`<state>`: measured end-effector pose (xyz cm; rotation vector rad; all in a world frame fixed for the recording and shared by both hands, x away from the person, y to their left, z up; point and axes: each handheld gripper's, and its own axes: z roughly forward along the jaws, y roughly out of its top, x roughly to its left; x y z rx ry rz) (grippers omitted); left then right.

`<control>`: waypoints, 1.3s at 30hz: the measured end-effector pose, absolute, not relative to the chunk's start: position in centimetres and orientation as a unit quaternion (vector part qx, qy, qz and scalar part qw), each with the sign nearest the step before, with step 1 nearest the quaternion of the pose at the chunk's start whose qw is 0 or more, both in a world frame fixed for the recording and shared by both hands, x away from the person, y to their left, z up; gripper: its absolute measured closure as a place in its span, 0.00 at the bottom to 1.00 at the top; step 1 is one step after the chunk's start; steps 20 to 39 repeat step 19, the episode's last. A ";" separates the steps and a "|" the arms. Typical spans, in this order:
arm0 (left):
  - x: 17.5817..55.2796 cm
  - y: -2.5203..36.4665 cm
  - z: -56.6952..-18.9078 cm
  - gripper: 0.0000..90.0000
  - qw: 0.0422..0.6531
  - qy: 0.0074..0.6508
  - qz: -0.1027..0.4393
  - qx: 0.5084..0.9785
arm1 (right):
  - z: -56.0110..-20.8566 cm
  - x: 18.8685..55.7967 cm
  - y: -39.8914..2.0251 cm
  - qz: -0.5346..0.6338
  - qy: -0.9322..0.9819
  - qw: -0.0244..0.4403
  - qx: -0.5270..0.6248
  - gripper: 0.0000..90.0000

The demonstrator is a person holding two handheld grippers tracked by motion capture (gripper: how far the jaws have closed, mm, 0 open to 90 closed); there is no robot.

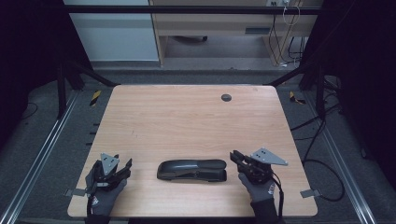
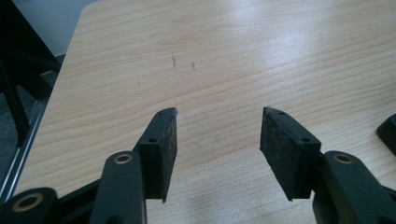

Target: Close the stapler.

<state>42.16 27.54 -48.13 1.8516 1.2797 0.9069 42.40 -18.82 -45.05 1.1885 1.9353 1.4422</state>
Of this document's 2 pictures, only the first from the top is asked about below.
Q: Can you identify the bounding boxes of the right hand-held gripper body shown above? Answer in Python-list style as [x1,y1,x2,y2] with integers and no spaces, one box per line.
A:
[236,147,290,186]

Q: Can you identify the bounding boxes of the yellow black floor tape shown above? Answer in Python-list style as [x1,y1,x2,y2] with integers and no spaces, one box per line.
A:
[89,90,103,107]
[289,91,307,105]

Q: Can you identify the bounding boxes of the light wooden desk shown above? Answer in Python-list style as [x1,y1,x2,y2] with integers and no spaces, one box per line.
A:
[148,0,323,67]

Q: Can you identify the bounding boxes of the black desk cables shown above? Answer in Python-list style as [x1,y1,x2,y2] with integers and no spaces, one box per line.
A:
[268,13,308,67]

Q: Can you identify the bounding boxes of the white hanging cable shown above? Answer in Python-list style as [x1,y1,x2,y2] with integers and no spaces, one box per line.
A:
[282,5,302,27]

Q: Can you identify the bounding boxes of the white cabinet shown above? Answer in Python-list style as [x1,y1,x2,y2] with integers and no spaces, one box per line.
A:
[63,0,161,63]

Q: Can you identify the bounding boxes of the person's left hand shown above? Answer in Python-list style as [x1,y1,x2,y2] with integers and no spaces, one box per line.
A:
[84,167,129,217]

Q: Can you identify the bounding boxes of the thin black floor cable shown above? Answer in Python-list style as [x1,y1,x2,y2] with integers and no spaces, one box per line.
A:
[21,102,39,121]

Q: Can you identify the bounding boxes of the grey tape strip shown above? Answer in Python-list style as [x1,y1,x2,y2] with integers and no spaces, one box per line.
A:
[64,188,88,198]
[300,189,322,199]

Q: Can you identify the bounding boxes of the right hand-held gripper cable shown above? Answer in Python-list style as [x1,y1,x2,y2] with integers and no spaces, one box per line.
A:
[271,171,286,222]

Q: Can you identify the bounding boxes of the black stapler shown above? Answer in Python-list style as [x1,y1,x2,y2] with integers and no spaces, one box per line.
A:
[156,159,228,183]

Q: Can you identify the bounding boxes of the black horizontal frame bar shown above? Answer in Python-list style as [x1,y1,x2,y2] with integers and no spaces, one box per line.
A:
[62,5,325,15]

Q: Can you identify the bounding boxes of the aluminium floor rail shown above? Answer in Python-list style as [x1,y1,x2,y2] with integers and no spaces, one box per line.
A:
[0,90,80,224]
[303,91,378,224]

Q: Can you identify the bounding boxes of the black frame strut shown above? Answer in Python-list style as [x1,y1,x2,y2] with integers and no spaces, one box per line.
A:
[264,63,329,119]
[56,60,120,119]

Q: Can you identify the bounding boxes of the person's right hand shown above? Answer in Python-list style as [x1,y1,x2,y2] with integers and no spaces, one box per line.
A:
[237,173,276,203]

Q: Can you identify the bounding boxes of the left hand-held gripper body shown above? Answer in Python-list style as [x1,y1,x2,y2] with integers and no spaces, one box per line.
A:
[92,151,126,192]

